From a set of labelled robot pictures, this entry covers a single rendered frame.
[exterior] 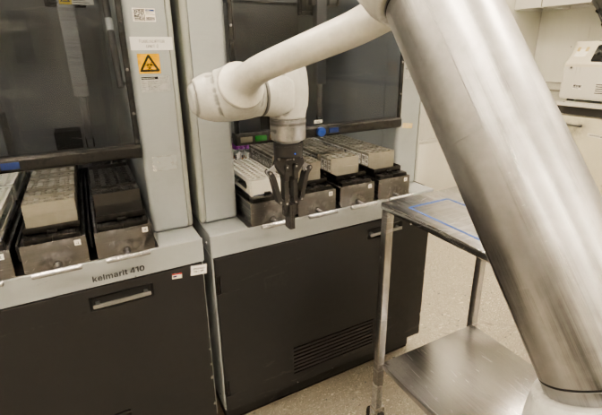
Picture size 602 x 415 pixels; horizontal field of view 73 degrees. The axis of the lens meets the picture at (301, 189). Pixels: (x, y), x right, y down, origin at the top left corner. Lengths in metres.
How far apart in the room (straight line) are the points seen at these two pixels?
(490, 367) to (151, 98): 1.27
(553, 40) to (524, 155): 3.61
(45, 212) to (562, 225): 1.06
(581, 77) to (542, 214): 2.78
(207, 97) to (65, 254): 0.52
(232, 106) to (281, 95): 0.13
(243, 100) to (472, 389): 1.04
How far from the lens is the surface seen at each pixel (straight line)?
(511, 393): 1.44
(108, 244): 1.12
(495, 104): 0.37
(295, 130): 0.99
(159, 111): 1.14
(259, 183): 1.20
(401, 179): 1.45
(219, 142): 1.19
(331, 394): 1.71
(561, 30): 3.94
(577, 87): 3.13
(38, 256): 1.13
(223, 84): 0.87
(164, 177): 1.17
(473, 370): 1.47
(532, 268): 0.37
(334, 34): 0.75
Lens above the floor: 1.21
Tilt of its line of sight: 19 degrees down
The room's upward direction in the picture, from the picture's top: 1 degrees counter-clockwise
